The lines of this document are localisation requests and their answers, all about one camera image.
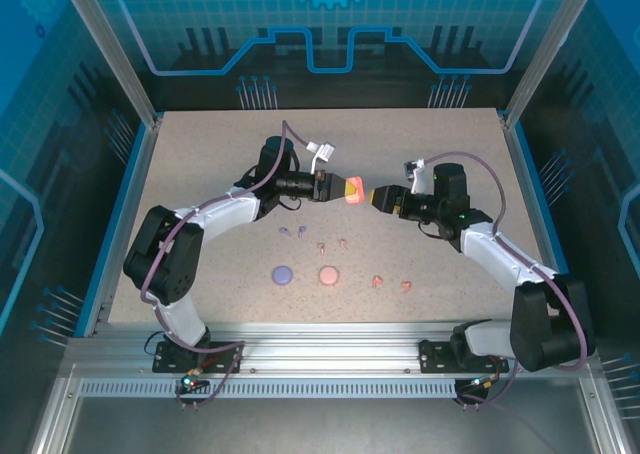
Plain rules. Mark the orange earbud charging case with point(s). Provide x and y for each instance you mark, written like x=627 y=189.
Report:
x=354 y=200

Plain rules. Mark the pink earbud charging case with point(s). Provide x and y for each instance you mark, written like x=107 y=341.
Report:
x=328 y=275

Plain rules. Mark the purple earbud charging case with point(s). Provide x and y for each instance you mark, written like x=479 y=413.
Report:
x=282 y=274

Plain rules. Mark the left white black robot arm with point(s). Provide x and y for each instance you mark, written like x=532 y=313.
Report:
x=170 y=254

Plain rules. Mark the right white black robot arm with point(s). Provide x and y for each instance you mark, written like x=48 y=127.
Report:
x=545 y=324

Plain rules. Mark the blue table edge strip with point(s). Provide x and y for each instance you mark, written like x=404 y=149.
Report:
x=116 y=209
x=545 y=201

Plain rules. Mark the small connector board with LEDs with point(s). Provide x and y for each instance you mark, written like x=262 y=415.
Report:
x=190 y=381
x=481 y=384

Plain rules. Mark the aluminium frame rail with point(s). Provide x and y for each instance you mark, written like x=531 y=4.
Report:
x=325 y=344

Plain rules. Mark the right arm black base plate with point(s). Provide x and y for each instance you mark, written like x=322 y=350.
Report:
x=435 y=356

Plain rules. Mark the aluminium frame post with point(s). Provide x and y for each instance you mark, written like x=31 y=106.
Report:
x=111 y=49
x=549 y=49

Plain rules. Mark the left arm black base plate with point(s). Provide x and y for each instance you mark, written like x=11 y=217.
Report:
x=225 y=359

